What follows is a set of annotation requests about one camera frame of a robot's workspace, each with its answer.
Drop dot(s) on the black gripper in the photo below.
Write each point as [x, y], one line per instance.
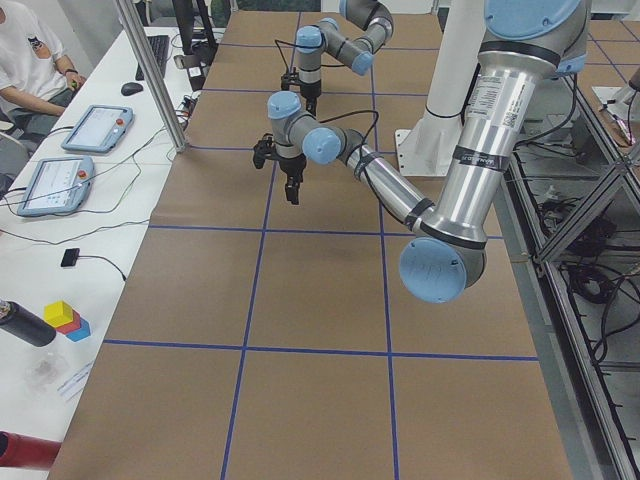
[311, 91]
[292, 168]

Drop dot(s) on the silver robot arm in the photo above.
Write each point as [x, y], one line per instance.
[324, 37]
[525, 42]

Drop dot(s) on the brown paper table mat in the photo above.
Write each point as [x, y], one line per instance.
[256, 339]

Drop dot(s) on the black keyboard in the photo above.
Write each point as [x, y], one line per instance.
[159, 45]

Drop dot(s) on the black computer mouse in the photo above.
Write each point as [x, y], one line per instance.
[131, 88]

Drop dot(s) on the upper blue teach pendant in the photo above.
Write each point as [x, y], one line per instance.
[99, 129]

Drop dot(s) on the blue teach pendant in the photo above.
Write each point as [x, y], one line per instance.
[99, 129]
[58, 186]

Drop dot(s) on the small black box device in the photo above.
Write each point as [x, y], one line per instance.
[70, 257]

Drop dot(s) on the lower blue teach pendant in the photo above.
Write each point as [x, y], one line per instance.
[58, 186]

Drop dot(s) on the blue block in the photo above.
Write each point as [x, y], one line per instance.
[83, 332]

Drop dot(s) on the red block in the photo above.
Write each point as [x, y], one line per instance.
[72, 326]

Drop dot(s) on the yellow block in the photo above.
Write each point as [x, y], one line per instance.
[58, 314]

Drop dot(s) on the person in white shirt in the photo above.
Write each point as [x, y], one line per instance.
[38, 79]

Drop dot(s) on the black cylinder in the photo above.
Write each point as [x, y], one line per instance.
[23, 324]

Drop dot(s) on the red cylinder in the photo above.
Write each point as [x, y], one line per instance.
[21, 451]

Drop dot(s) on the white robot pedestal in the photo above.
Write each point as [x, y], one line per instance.
[427, 148]

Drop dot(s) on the aluminium frame post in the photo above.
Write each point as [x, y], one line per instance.
[143, 53]

